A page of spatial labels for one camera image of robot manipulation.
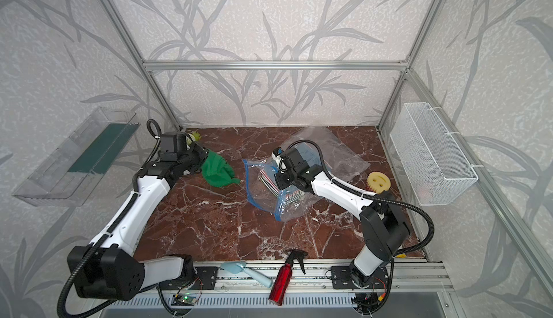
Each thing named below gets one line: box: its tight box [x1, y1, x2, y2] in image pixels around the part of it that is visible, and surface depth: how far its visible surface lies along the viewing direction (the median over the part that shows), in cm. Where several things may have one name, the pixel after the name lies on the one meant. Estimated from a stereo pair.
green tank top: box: [200, 150, 242, 188], surface depth 89 cm
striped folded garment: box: [258, 169, 280, 198], surface depth 98 cm
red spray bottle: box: [268, 248, 308, 307], surface depth 73 cm
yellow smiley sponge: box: [366, 171, 391, 195], surface depth 98 cm
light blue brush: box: [220, 261, 273, 289], surface depth 75 cm
